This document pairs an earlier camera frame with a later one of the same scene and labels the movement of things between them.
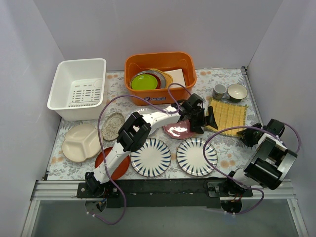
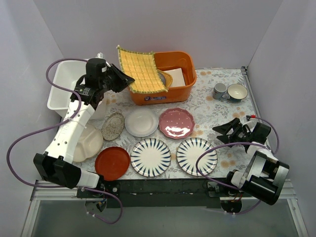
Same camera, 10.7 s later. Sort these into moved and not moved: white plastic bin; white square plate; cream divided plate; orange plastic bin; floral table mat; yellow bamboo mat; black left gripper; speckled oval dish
Moved: yellow bamboo mat; black left gripper
Not moved: white square plate; white plastic bin; floral table mat; cream divided plate; orange plastic bin; speckled oval dish
